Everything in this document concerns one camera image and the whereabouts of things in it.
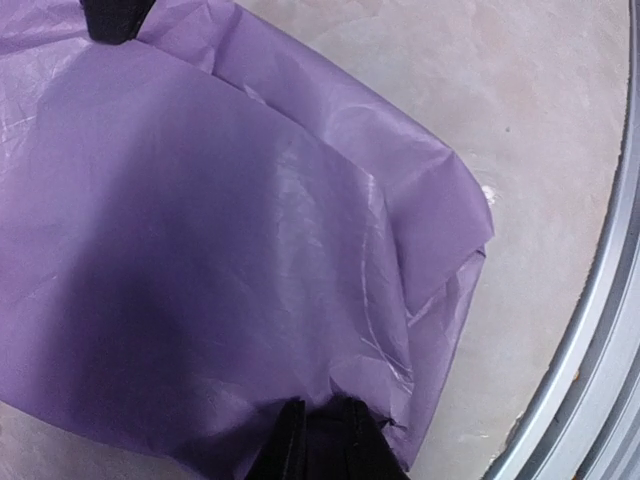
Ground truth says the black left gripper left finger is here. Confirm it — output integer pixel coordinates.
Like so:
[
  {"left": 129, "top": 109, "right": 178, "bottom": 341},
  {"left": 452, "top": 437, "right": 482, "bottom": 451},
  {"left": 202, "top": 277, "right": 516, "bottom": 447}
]
[{"left": 245, "top": 399, "right": 306, "bottom": 480}]

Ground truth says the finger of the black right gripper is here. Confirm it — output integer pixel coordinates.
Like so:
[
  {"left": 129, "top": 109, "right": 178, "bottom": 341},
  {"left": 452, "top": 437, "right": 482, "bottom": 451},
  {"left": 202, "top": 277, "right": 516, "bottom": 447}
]
[{"left": 80, "top": 0, "right": 156, "bottom": 44}]

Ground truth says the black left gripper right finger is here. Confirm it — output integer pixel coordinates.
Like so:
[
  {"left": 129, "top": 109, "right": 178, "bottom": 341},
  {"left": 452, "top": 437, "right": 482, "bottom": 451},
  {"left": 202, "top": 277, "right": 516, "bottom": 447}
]
[{"left": 344, "top": 398, "right": 408, "bottom": 480}]

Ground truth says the purple wrapping paper sheet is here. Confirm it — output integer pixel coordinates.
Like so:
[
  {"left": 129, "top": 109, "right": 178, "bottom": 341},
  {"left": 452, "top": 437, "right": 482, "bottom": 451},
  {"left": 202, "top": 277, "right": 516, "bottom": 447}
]
[{"left": 1, "top": 1, "right": 493, "bottom": 479}]

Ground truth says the front aluminium rail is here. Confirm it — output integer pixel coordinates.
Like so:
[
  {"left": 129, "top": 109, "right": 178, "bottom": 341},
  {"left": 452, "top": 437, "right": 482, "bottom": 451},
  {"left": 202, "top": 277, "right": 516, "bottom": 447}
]
[{"left": 484, "top": 1, "right": 639, "bottom": 479}]

